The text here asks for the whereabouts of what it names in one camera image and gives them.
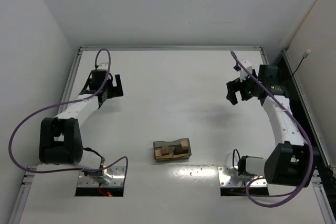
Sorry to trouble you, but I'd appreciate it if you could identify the smoky transparent plastic bin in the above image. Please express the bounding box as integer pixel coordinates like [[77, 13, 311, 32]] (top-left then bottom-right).
[[153, 138, 192, 163]]

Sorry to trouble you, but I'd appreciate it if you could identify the light rectangular wood block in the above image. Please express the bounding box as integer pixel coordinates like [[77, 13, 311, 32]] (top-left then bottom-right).
[[181, 141, 189, 153]]

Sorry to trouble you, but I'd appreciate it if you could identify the small light wood cube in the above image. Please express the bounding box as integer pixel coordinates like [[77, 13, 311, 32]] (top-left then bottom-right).
[[161, 146, 170, 156]]

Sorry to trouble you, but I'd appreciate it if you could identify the long light wood block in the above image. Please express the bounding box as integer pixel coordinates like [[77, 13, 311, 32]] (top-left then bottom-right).
[[155, 154, 190, 160]]

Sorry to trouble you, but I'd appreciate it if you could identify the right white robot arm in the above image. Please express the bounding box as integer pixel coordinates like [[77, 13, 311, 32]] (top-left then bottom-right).
[[226, 60, 319, 187]]

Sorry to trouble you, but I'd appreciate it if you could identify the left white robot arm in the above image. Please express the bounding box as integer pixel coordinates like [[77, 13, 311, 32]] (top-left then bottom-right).
[[39, 69, 123, 185]]

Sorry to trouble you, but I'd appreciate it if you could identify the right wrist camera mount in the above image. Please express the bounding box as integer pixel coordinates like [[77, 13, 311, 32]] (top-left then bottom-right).
[[234, 60, 253, 82]]

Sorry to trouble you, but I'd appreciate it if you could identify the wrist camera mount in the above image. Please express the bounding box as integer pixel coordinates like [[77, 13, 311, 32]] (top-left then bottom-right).
[[96, 62, 109, 71], [234, 60, 253, 82]]

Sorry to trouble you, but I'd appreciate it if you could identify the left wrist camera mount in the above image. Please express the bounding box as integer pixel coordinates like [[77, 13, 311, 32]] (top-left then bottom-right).
[[96, 62, 109, 71]]

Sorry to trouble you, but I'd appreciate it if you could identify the black cable white plug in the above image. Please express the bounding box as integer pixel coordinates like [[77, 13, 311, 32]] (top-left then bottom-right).
[[290, 49, 311, 79]]

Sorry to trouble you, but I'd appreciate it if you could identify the aluminium table frame rail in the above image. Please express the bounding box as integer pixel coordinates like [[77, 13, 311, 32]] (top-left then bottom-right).
[[80, 46, 262, 51]]

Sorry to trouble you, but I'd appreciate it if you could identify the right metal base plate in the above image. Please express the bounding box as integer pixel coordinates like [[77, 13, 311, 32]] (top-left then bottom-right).
[[217, 166, 268, 189]]

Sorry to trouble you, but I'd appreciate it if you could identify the metal base plate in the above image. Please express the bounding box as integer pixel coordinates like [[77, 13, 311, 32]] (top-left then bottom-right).
[[217, 166, 268, 189], [77, 166, 127, 188]]

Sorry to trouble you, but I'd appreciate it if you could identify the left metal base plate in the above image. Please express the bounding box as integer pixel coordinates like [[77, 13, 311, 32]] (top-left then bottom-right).
[[77, 166, 127, 188]]

